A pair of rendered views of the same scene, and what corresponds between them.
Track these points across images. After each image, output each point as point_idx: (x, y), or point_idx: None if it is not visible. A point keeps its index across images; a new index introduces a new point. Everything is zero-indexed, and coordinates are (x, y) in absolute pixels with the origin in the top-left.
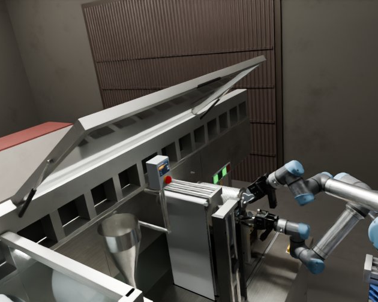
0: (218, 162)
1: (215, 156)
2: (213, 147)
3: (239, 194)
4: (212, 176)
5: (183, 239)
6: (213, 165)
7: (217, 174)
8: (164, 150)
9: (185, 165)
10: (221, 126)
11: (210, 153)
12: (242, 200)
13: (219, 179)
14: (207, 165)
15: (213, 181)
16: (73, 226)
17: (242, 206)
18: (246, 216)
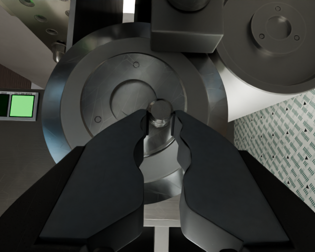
0: None
1: (4, 168)
2: (3, 197)
3: (165, 181)
4: (35, 120)
5: None
6: (21, 147)
7: (9, 116)
8: (172, 242)
9: (146, 208)
10: None
11: (26, 187)
12: (170, 140)
13: (2, 94)
14: (51, 161)
15: (37, 105)
16: None
17: (181, 96)
18: (178, 3)
